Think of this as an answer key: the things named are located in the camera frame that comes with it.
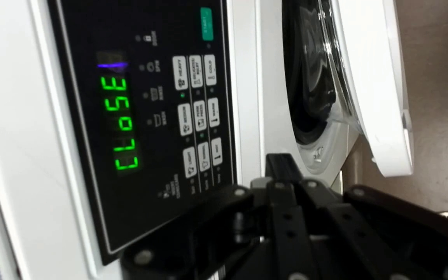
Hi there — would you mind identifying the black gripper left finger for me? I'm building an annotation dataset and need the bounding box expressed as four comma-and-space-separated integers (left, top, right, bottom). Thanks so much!
121, 154, 287, 280

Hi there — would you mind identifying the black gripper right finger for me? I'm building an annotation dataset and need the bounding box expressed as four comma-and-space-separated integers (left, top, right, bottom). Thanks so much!
282, 154, 448, 280

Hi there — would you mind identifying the black button control panel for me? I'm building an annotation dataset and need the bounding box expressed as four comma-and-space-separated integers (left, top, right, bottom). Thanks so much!
46, 0, 237, 266

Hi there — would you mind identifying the white washing machine body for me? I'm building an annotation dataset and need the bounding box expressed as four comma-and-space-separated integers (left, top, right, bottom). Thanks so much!
0, 0, 365, 280

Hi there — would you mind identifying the open round washer door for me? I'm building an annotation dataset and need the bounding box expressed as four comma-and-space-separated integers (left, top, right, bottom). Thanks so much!
318, 0, 416, 179

